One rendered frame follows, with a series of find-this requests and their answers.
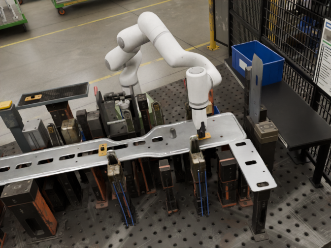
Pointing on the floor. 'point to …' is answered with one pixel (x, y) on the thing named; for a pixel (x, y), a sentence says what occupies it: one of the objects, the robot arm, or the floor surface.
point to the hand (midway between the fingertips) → (201, 132)
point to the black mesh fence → (302, 154)
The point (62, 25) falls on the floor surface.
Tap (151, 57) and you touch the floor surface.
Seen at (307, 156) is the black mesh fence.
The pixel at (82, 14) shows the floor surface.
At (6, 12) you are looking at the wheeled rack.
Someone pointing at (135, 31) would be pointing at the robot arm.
